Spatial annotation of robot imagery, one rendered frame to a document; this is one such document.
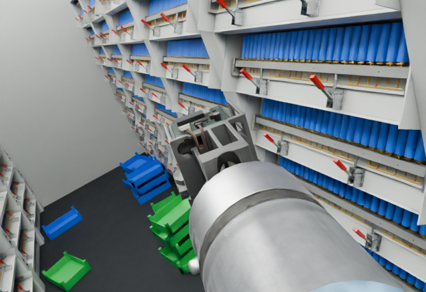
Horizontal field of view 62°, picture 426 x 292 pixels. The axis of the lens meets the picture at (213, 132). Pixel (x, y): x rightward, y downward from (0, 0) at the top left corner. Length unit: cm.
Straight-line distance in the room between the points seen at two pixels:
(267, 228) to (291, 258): 2
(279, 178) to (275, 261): 7
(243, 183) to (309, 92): 62
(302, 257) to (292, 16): 63
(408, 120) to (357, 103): 14
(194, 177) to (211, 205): 10
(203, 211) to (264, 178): 4
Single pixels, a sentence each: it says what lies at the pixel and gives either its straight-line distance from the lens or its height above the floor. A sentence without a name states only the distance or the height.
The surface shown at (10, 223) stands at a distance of 312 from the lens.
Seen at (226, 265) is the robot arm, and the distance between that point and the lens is 19.
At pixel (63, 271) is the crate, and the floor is 0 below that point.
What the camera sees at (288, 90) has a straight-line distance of 89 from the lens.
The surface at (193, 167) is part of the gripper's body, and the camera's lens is 32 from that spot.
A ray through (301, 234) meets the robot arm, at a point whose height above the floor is 127.
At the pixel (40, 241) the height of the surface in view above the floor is 4.
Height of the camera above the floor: 139
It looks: 21 degrees down
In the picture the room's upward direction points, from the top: 23 degrees counter-clockwise
